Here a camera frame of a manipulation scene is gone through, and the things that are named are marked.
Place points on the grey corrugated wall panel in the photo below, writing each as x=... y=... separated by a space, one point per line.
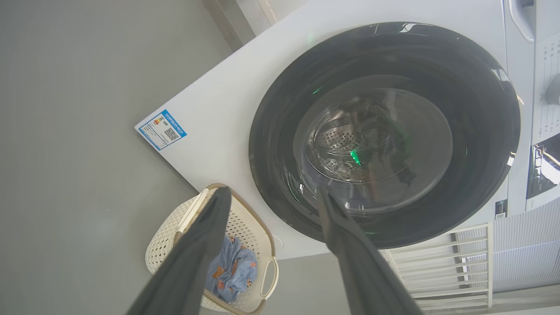
x=525 y=253

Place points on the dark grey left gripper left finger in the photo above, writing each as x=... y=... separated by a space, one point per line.
x=197 y=245

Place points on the white railing frame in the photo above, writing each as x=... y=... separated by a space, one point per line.
x=489 y=262

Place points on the blue energy label sticker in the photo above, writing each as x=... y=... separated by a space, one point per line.
x=162 y=130

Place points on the blue patterned garment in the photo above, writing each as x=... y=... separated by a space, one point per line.
x=232 y=271

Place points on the white washing machine dial knob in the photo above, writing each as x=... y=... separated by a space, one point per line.
x=553 y=89

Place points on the white front-load washing machine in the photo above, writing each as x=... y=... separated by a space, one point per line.
x=218 y=109

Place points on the dark washing machine display panel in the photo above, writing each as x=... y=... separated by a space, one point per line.
x=544 y=168

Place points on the dark round glass washer door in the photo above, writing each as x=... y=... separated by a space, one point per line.
x=280 y=131

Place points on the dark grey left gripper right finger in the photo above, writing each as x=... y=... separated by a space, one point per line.
x=358 y=271

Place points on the cream perforated laundry basket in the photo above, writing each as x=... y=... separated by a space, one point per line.
x=253 y=227

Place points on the white detergent drawer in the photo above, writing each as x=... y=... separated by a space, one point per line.
x=520 y=17

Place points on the black QR code sticker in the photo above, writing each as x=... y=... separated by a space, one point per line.
x=501 y=210

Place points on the stainless steel washing machine drum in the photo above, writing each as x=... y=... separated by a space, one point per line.
x=339 y=140

